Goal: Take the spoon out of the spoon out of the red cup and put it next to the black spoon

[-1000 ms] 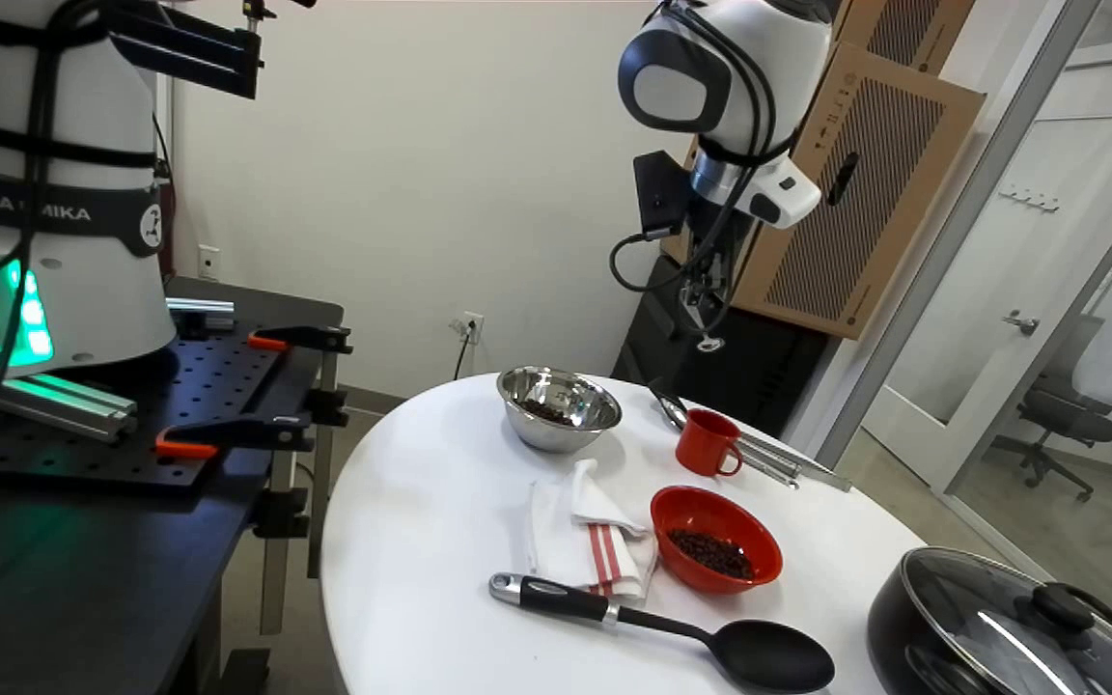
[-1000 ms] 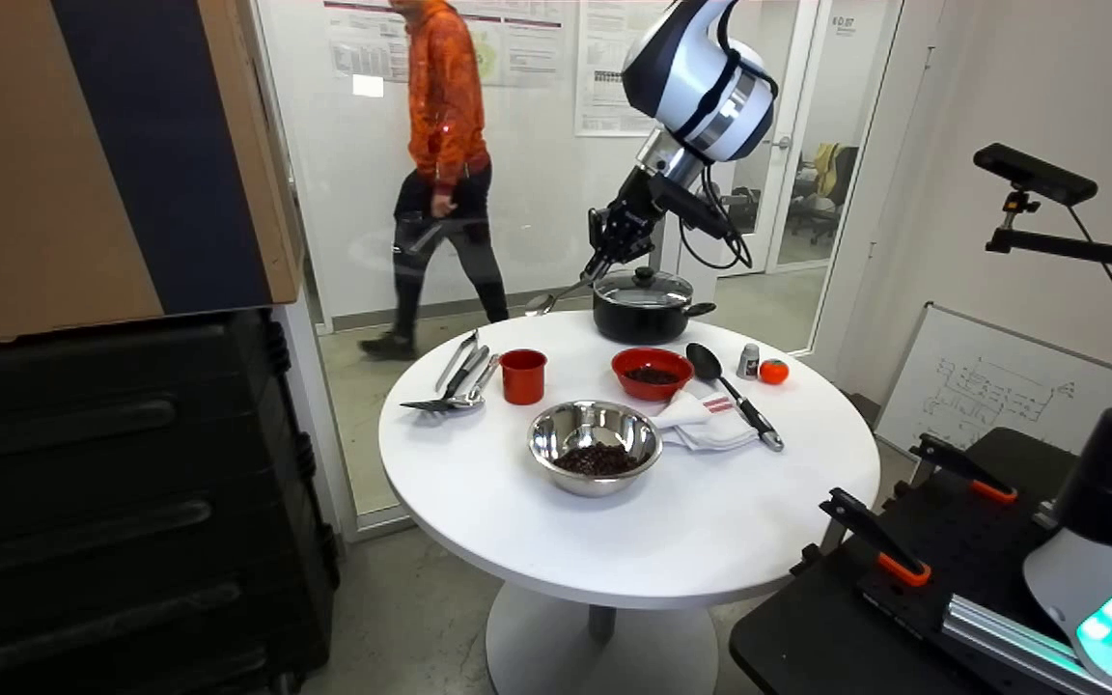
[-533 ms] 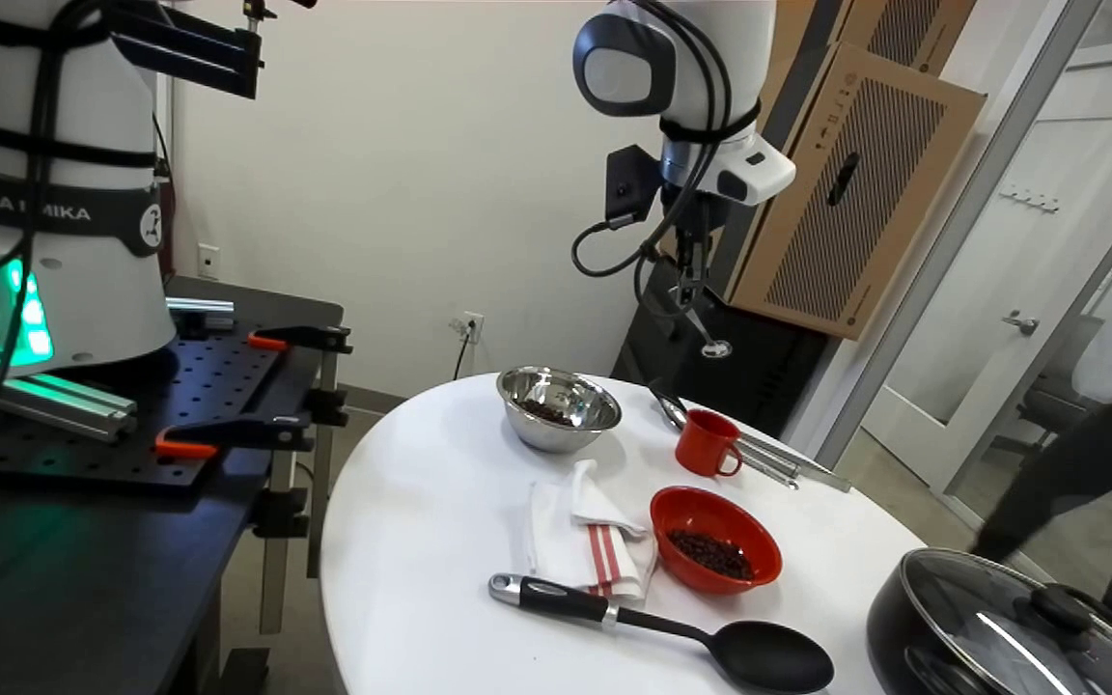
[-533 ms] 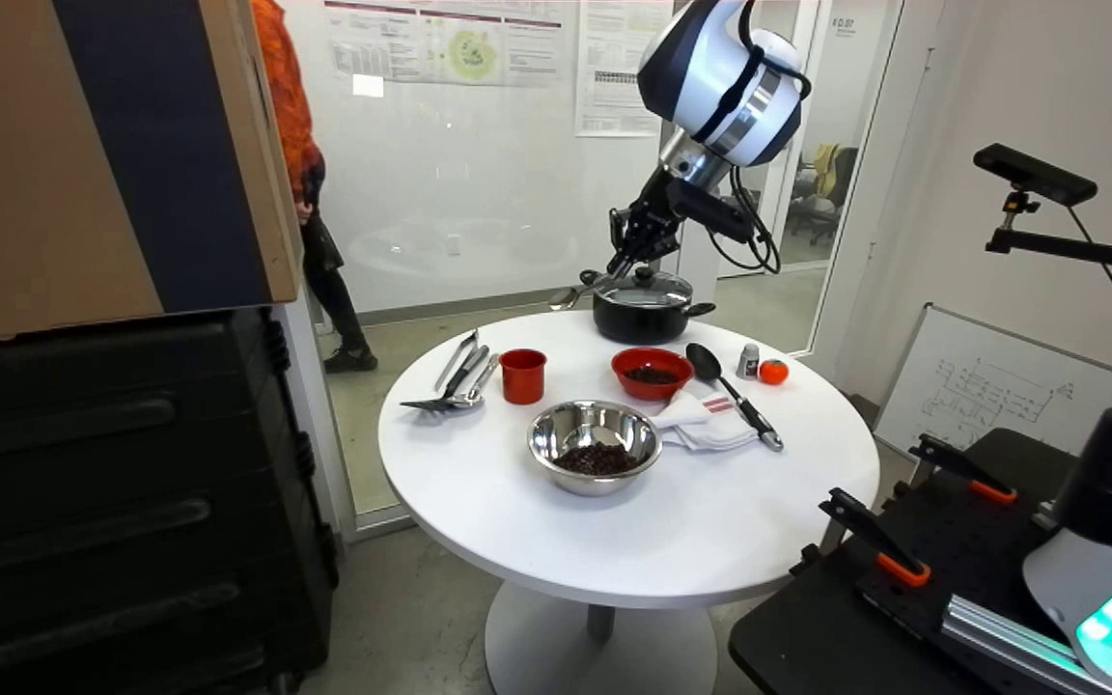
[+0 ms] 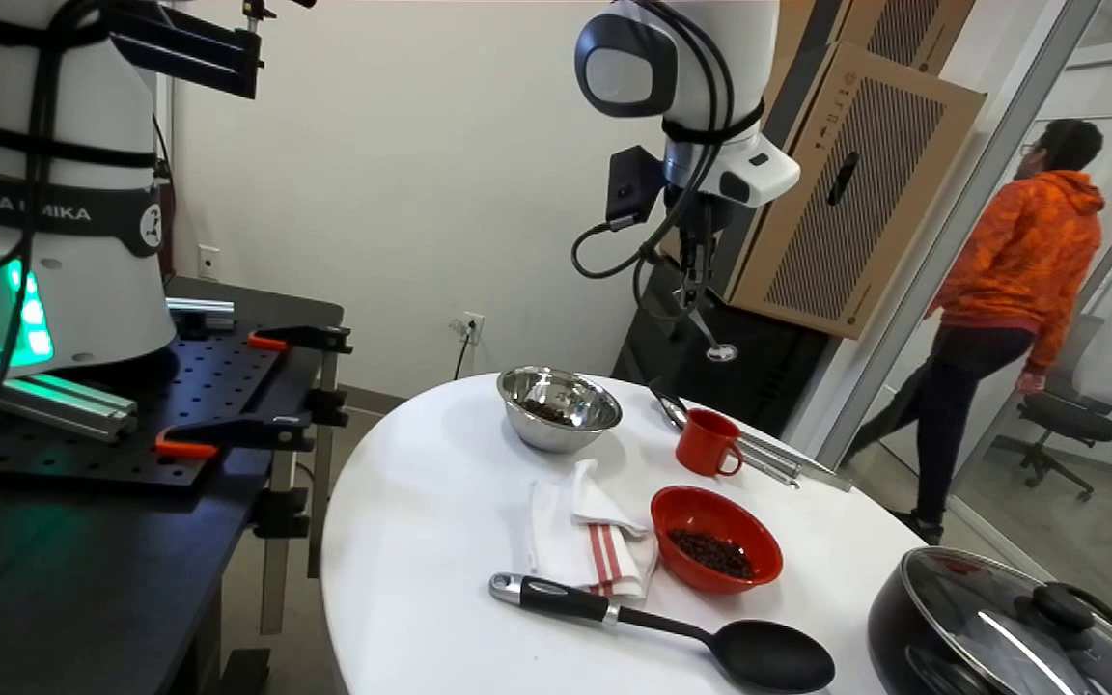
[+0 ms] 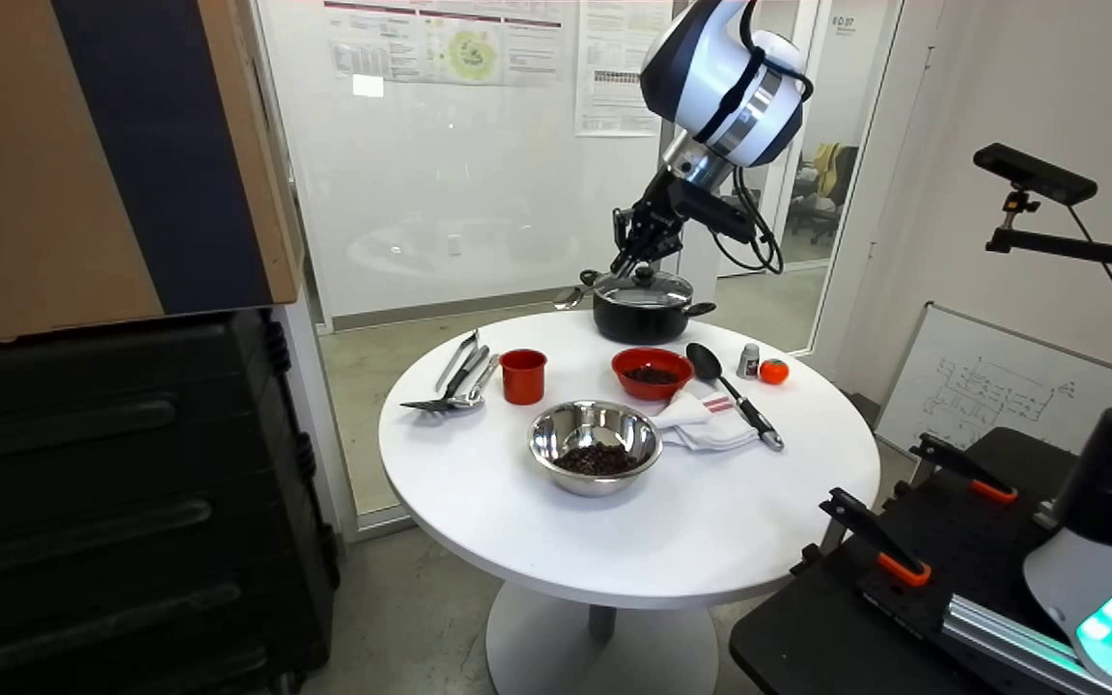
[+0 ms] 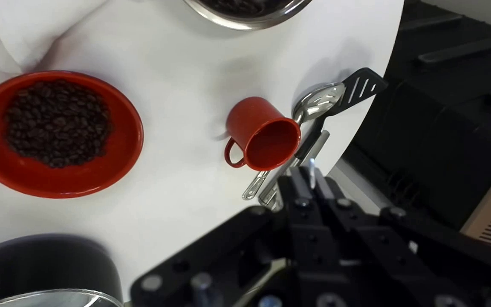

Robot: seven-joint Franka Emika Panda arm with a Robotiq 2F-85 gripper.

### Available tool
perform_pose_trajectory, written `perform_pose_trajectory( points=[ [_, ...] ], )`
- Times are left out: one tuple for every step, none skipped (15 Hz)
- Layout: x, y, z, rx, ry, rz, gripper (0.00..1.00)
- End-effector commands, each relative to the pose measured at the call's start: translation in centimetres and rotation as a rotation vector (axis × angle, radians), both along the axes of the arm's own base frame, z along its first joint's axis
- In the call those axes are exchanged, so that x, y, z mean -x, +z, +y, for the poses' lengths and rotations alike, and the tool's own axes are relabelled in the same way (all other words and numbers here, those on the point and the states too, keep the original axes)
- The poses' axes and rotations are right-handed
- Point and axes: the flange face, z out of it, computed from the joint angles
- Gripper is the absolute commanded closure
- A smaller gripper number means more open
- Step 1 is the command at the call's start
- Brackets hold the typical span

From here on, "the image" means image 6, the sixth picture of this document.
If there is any black clamp orange handle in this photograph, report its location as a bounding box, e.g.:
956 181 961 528
909 432 1025 515
819 483 937 593

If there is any red bowl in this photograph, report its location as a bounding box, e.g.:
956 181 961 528
609 345 699 405

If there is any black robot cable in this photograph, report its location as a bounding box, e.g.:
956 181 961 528
708 168 793 278

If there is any narrow brown wooden board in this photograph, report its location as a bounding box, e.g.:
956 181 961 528
193 0 305 310

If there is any small metal spoon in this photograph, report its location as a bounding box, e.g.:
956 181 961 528
559 270 609 310

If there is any black mounting platform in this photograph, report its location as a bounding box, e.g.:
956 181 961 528
727 419 1112 695

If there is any whiteboard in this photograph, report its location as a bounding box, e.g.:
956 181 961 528
871 301 1112 463

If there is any metal spatula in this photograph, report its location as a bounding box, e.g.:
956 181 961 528
448 346 508 418

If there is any dark blue panel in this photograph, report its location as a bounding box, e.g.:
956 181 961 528
50 0 273 316

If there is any black pot with lid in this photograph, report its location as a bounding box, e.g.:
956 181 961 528
574 264 717 346

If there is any black ladle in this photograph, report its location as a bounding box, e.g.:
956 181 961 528
683 341 789 455

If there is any white cloth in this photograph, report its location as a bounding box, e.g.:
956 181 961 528
653 385 761 455

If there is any wide wall poster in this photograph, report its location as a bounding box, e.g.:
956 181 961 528
322 0 581 91

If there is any steel mixing bowl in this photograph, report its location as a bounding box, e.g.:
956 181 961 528
525 398 665 501

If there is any black drawer cabinet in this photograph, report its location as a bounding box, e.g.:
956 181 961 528
0 305 345 695

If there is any aluminium rail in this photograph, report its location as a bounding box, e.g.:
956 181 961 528
937 591 1089 695

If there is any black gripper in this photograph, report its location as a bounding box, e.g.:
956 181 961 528
574 166 723 301

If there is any red cup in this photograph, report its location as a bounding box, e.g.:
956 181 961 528
497 345 548 409

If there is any tall wall poster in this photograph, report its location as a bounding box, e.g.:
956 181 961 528
574 0 677 140

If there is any black camera on stand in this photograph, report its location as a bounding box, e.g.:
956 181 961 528
971 140 1102 212

